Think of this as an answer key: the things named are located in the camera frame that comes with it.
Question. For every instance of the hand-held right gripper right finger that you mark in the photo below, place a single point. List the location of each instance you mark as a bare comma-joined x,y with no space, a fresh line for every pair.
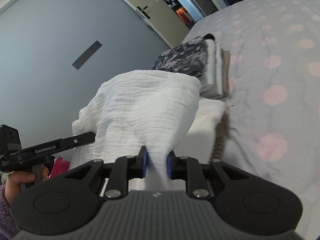
170,165

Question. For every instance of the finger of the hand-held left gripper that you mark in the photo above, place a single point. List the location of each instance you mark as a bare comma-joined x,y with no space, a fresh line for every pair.
82,138

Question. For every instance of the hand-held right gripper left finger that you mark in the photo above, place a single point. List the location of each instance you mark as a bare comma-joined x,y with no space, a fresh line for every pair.
145,161

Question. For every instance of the white crinkled garment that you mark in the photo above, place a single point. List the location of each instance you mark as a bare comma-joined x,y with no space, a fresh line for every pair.
150,105

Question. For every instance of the person's left forearm purple sleeve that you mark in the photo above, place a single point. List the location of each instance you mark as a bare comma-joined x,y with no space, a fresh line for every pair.
5,217

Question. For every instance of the person's left hand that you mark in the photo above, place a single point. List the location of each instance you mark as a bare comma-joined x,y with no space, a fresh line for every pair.
15,183

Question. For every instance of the pink printed bag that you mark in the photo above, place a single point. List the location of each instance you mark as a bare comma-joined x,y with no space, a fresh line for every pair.
60,166

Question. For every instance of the white folded garment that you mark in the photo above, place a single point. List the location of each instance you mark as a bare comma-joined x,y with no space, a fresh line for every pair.
206,125

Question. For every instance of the brown knit garment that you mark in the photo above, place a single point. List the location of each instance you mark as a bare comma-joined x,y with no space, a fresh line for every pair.
221,135

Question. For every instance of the beige folded garment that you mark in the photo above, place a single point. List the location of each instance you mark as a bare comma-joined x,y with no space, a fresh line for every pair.
226,75

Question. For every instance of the dark floral folded garment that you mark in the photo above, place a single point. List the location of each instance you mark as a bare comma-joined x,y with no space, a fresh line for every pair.
180,55

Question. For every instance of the bed with dotted grey sheet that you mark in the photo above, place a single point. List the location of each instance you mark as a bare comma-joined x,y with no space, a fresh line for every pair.
275,130

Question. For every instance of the black cloth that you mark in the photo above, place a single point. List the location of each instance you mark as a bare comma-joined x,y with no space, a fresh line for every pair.
209,37

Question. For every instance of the beige door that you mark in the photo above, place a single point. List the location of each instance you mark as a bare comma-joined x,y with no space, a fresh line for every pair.
162,22

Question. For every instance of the grey perforated wall strip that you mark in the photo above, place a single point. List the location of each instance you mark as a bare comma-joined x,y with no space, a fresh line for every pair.
87,55

